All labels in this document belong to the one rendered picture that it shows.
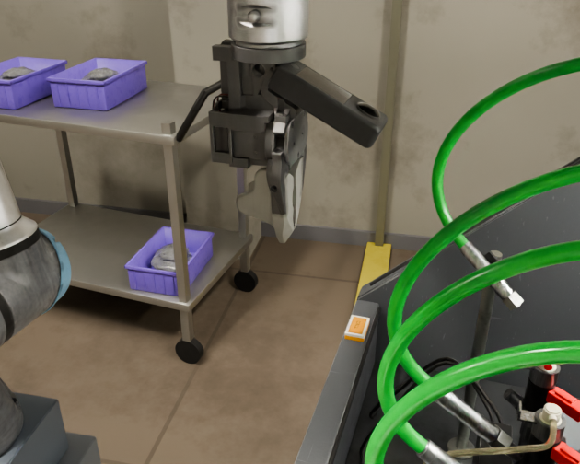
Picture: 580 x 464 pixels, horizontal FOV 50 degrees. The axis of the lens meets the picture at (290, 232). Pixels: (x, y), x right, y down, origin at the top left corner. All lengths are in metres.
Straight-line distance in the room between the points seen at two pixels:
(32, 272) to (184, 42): 1.95
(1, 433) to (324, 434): 0.43
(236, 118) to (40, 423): 0.56
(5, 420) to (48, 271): 0.21
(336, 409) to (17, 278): 0.46
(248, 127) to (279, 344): 1.95
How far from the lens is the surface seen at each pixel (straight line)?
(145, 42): 3.14
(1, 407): 0.95
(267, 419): 2.21
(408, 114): 2.94
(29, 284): 0.93
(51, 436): 1.02
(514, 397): 0.75
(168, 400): 2.32
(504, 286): 0.79
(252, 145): 0.62
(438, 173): 0.78
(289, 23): 0.58
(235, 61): 0.61
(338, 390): 0.90
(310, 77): 0.61
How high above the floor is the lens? 1.55
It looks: 28 degrees down
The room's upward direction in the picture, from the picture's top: straight up
